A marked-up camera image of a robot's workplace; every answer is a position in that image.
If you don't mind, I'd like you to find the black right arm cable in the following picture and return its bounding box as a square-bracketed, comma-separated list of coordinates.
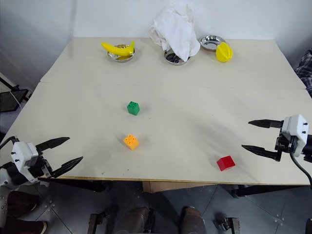
[289, 150, 312, 187]

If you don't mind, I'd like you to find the steel bowl holding banana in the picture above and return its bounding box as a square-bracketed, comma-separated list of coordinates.
[107, 44, 137, 63]

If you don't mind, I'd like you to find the white crumpled cloth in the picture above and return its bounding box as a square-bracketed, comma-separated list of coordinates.
[148, 3, 201, 61]

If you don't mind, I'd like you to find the empty steel bowl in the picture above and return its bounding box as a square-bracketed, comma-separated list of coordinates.
[199, 35, 225, 52]

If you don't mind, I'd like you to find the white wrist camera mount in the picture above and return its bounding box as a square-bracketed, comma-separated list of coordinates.
[10, 141, 40, 183]
[280, 114, 309, 157]

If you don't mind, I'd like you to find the yellow plastic starfruit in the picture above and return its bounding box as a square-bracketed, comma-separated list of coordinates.
[215, 41, 234, 63]

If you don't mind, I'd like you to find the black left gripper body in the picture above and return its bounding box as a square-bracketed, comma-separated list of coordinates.
[25, 152, 53, 180]

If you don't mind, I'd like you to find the dark red shoe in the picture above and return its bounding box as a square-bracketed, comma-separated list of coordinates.
[6, 191, 40, 217]
[6, 219, 48, 234]

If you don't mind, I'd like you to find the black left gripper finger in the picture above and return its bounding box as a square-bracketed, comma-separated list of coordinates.
[36, 136, 71, 154]
[49, 156, 84, 180]

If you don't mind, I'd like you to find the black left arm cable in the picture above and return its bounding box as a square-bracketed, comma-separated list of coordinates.
[0, 136, 19, 150]

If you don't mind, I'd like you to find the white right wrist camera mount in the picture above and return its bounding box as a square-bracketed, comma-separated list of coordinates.
[280, 114, 309, 157]

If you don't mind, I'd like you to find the dark rounded brown shape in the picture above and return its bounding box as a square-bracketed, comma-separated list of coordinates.
[181, 206, 207, 234]
[123, 206, 153, 234]

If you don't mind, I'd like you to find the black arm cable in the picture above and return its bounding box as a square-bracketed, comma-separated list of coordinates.
[0, 136, 19, 150]
[289, 150, 312, 187]

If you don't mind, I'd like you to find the red toy building block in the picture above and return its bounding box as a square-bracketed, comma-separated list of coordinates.
[216, 155, 236, 172]

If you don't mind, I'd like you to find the person in plaid clothing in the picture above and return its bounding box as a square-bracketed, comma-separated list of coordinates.
[294, 49, 312, 96]

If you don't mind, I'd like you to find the steel bowl with dark pieces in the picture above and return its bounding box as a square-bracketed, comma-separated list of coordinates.
[163, 48, 192, 65]

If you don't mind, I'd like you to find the black stand with tray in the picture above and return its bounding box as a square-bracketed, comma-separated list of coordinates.
[0, 72, 33, 113]

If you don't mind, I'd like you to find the green toy building block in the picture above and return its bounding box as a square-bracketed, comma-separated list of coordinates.
[126, 100, 141, 115]

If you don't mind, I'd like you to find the yellow toy building block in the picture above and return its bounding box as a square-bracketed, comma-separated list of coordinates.
[122, 134, 140, 151]

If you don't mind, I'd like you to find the black table frame bar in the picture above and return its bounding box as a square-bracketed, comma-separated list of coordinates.
[231, 184, 311, 198]

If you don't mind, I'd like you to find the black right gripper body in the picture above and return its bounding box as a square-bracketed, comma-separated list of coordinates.
[274, 132, 297, 154]

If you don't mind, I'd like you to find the yellow plastic banana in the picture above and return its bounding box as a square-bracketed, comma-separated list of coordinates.
[101, 40, 137, 58]

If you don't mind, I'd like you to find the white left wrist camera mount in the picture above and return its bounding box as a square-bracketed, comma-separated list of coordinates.
[10, 141, 40, 183]

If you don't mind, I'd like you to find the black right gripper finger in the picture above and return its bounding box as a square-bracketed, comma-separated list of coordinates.
[248, 119, 285, 130]
[241, 145, 283, 162]

